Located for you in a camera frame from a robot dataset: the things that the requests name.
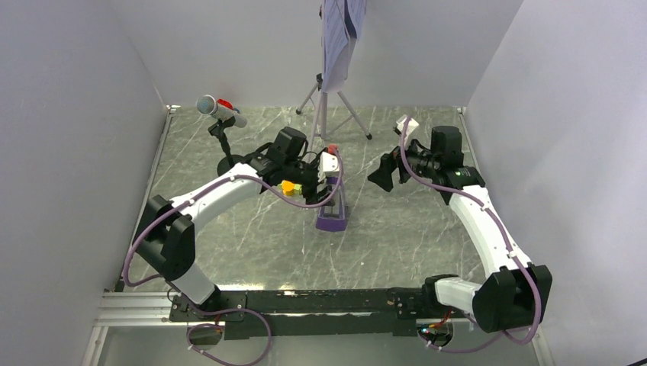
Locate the silver toy microphone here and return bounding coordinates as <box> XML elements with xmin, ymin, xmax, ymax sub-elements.
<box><xmin>195</xmin><ymin>95</ymin><xmax>247</xmax><ymax>128</ymax></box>

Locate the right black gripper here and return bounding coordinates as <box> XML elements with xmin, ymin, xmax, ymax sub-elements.
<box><xmin>367</xmin><ymin>132</ymin><xmax>439</xmax><ymax>192</ymax></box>

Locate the lilac tripod music stand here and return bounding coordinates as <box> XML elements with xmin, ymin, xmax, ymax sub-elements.
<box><xmin>295</xmin><ymin>73</ymin><xmax>373</xmax><ymax>152</ymax></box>

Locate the purple metronome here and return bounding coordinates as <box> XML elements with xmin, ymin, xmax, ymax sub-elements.
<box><xmin>315</xmin><ymin>183</ymin><xmax>349</xmax><ymax>233</ymax></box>

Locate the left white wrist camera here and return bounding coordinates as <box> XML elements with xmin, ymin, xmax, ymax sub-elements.
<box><xmin>318</xmin><ymin>144</ymin><xmax>340</xmax><ymax>182</ymax></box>

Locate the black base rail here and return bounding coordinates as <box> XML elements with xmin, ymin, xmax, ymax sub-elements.
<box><xmin>169</xmin><ymin>287</ymin><xmax>463</xmax><ymax>340</ymax></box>

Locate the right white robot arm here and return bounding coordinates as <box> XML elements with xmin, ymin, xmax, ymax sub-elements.
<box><xmin>368</xmin><ymin>120</ymin><xmax>552</xmax><ymax>333</ymax></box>

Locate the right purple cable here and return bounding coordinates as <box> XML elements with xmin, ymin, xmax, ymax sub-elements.
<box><xmin>399</xmin><ymin>118</ymin><xmax>542</xmax><ymax>355</ymax></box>

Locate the purple cable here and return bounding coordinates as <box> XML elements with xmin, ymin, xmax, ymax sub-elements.
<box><xmin>121</xmin><ymin>151</ymin><xmax>346</xmax><ymax>366</ymax></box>
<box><xmin>399</xmin><ymin>118</ymin><xmax>542</xmax><ymax>355</ymax></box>

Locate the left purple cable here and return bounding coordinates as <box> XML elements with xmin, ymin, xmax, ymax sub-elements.
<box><xmin>121</xmin><ymin>151</ymin><xmax>346</xmax><ymax>366</ymax></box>

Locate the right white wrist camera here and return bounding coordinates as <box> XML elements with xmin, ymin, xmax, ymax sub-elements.
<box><xmin>394</xmin><ymin>114</ymin><xmax>420</xmax><ymax>142</ymax></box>

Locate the orange green toy block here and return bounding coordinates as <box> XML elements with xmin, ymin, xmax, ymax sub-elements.
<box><xmin>280</xmin><ymin>180</ymin><xmax>303</xmax><ymax>197</ymax></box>

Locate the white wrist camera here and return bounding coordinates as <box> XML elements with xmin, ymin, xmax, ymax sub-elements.
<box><xmin>394</xmin><ymin>114</ymin><xmax>420</xmax><ymax>142</ymax></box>
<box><xmin>318</xmin><ymin>144</ymin><xmax>340</xmax><ymax>182</ymax></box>

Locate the sheet music paper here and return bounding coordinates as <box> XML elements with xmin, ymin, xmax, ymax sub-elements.
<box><xmin>321</xmin><ymin>0</ymin><xmax>367</xmax><ymax>93</ymax></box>

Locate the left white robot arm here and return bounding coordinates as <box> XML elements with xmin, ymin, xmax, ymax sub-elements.
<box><xmin>121</xmin><ymin>127</ymin><xmax>343</xmax><ymax>320</ymax></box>

